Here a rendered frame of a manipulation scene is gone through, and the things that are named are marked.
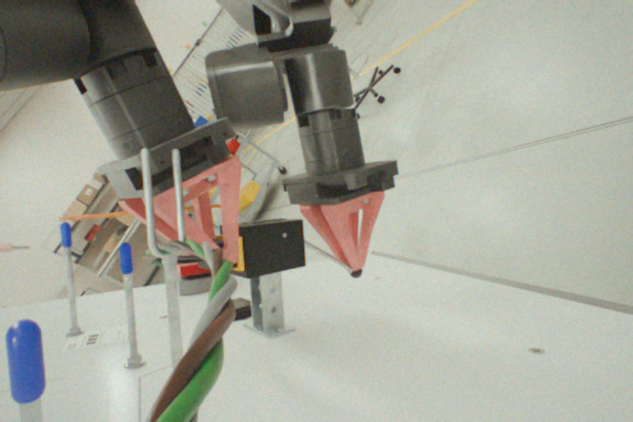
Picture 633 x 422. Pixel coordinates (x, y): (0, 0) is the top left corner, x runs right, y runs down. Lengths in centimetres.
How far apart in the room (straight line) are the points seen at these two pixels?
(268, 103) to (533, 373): 27
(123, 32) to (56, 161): 821
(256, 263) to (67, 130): 833
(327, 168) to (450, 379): 20
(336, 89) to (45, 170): 817
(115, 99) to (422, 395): 25
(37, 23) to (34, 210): 815
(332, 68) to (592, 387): 29
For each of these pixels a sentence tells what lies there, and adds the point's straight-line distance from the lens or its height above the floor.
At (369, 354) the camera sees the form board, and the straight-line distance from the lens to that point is 30.
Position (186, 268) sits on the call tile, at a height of 113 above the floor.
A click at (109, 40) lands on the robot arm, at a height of 128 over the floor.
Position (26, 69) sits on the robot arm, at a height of 129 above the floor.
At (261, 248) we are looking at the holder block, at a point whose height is 112.
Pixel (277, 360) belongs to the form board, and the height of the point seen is 109.
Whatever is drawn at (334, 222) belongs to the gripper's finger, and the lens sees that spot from 37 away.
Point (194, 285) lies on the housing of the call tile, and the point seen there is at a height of 111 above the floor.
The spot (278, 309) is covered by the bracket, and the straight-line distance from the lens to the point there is 35.
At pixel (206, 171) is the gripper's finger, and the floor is 119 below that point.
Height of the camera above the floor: 123
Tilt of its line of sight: 22 degrees down
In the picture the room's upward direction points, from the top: 55 degrees counter-clockwise
